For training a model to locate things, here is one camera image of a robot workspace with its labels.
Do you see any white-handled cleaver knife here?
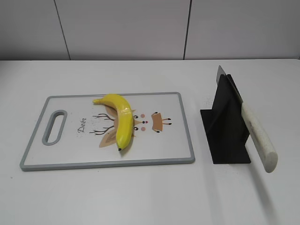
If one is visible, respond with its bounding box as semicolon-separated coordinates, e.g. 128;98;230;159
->
216;66;278;173

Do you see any yellow plastic banana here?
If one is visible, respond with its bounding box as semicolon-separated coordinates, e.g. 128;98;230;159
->
92;94;134;151

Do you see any white grey-rimmed cutting board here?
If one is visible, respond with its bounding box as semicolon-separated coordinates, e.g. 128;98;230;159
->
20;92;195;171

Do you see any black knife stand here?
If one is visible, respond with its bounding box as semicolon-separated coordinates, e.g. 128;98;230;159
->
200;74;251;164

